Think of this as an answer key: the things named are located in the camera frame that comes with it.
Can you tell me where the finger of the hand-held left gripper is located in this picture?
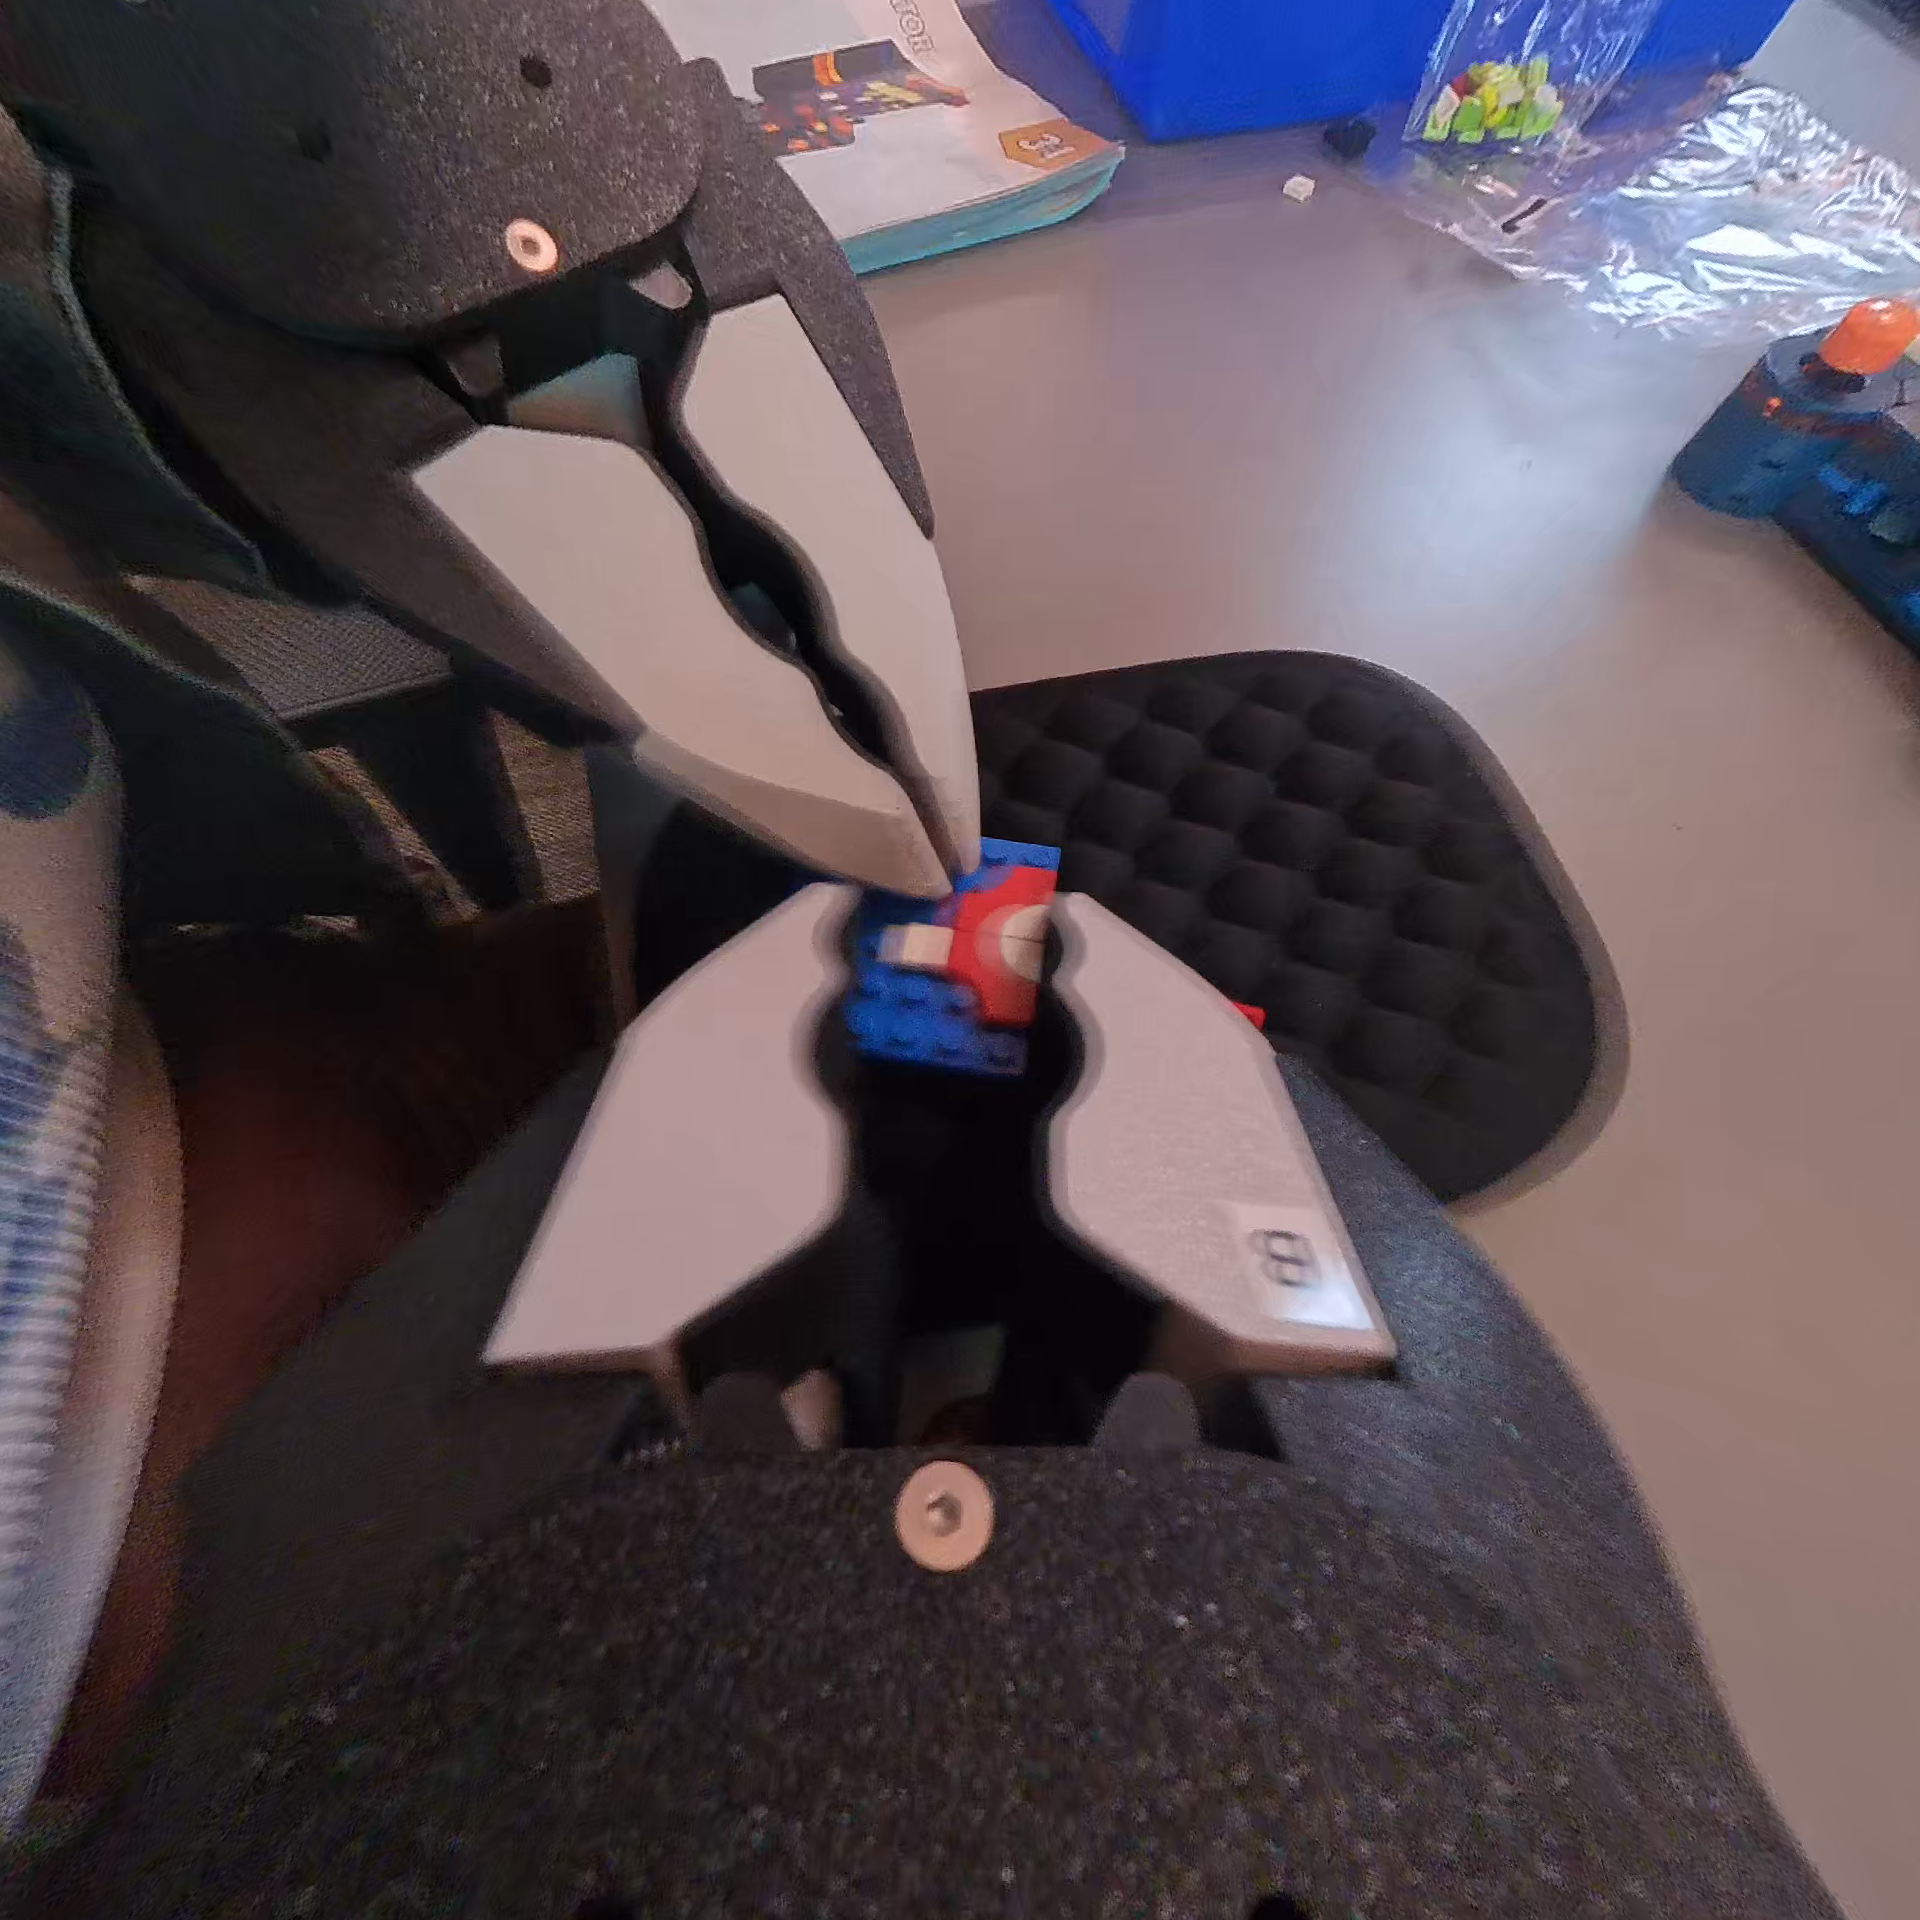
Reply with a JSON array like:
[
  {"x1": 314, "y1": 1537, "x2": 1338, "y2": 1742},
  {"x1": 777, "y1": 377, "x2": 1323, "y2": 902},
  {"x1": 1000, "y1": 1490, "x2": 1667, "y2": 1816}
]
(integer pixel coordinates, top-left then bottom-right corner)
[
  {"x1": 680, "y1": 288, "x2": 986, "y2": 888},
  {"x1": 409, "y1": 351, "x2": 960, "y2": 902}
]

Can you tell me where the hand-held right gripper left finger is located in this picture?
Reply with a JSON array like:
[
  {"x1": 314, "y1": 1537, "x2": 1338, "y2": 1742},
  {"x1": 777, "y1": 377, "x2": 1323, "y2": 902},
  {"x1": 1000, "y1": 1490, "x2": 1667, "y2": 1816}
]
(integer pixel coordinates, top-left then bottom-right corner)
[{"x1": 482, "y1": 882, "x2": 869, "y2": 1412}]

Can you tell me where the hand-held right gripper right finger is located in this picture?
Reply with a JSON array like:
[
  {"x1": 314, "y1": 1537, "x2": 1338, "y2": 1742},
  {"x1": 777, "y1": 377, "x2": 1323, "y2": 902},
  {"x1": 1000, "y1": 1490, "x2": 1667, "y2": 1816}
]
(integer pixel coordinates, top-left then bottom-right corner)
[{"x1": 1043, "y1": 892, "x2": 1401, "y2": 1378}]

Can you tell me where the large blue brick plate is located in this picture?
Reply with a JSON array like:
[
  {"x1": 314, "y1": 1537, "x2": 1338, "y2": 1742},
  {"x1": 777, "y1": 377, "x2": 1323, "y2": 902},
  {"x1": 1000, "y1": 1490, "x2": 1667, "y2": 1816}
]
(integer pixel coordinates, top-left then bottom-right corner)
[{"x1": 840, "y1": 838, "x2": 1065, "y2": 1078}]

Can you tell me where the red curved brick piece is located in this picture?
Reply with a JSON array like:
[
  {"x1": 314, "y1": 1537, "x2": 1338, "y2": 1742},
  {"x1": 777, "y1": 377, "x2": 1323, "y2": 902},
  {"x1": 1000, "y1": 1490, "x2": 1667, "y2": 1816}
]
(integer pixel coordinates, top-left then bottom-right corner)
[{"x1": 954, "y1": 882, "x2": 1056, "y2": 1028}]

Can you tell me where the black office chair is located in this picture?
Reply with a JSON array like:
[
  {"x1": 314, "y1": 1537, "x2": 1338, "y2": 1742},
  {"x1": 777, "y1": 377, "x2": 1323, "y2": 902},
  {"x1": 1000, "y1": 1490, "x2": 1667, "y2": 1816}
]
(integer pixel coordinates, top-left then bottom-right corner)
[{"x1": 129, "y1": 561, "x2": 608, "y2": 924}]

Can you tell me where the black dimpled foam pad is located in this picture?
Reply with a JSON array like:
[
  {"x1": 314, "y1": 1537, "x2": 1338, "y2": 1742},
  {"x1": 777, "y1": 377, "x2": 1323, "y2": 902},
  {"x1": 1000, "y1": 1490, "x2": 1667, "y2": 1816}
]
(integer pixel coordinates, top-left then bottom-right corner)
[{"x1": 630, "y1": 647, "x2": 1629, "y2": 1208}]

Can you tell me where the building instruction booklet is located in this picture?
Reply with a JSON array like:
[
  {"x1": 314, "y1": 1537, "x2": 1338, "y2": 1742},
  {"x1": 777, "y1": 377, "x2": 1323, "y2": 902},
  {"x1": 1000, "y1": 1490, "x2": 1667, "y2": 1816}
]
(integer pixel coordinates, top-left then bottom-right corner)
[{"x1": 643, "y1": 0, "x2": 1128, "y2": 277}]

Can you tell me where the blue plastic bin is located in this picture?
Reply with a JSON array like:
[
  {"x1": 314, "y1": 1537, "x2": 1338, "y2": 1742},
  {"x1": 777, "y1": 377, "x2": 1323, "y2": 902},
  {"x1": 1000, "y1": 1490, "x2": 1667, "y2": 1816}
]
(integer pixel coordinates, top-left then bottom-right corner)
[{"x1": 1046, "y1": 0, "x2": 1796, "y2": 145}]

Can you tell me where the person's patterned shirt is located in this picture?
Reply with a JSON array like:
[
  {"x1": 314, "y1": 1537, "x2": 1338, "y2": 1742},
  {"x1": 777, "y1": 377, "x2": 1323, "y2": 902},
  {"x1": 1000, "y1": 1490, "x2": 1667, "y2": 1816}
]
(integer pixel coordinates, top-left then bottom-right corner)
[{"x1": 0, "y1": 599, "x2": 189, "y2": 1816}]

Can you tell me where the clear bag of green bricks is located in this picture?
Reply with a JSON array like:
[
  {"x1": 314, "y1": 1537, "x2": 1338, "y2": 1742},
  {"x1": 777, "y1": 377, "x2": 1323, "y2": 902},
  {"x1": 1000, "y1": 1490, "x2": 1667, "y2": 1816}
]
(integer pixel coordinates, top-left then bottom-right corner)
[{"x1": 1401, "y1": 0, "x2": 1674, "y2": 197}]

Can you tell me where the blue brick controller model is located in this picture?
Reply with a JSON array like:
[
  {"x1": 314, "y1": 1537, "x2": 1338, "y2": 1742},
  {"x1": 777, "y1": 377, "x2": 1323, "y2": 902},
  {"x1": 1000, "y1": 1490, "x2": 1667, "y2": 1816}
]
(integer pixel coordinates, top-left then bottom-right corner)
[{"x1": 1669, "y1": 297, "x2": 1920, "y2": 653}]

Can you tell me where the crumpled clear plastic bag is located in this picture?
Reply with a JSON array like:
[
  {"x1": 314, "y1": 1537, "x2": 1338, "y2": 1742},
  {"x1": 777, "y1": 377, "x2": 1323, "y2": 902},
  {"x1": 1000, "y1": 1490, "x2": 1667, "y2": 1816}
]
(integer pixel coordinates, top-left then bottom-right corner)
[{"x1": 1430, "y1": 76, "x2": 1920, "y2": 344}]

